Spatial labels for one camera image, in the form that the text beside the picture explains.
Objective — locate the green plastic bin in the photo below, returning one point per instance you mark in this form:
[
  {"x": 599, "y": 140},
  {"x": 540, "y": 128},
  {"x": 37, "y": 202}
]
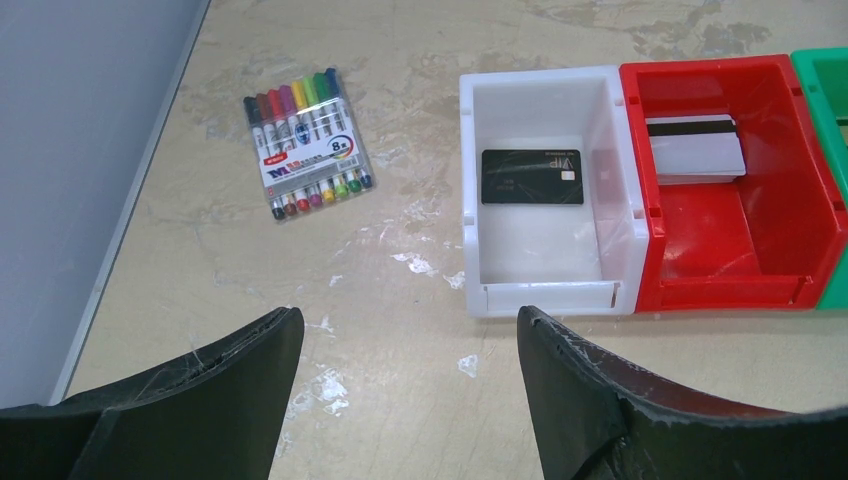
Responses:
[{"x": 822, "y": 73}]

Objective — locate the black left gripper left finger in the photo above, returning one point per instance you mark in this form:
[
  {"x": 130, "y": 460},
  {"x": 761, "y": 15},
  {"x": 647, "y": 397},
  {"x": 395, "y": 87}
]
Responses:
[{"x": 214, "y": 413}]

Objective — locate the white plastic bin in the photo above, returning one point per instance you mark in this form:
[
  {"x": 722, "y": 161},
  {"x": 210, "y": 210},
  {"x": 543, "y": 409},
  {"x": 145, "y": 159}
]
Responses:
[{"x": 568, "y": 260}]

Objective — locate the white card with stripe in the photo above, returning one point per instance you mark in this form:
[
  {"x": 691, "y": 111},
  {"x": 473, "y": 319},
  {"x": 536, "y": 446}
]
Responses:
[{"x": 696, "y": 149}]

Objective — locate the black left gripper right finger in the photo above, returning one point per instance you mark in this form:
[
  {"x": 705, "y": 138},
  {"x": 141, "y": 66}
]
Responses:
[{"x": 596, "y": 415}]

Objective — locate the black card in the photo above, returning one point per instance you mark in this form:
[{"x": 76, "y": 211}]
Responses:
[{"x": 531, "y": 177}]

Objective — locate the red plastic bin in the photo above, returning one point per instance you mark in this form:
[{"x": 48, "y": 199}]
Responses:
[{"x": 771, "y": 239}]

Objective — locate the pack of coloured markers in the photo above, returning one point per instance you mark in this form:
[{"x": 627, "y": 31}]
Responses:
[{"x": 308, "y": 148}]

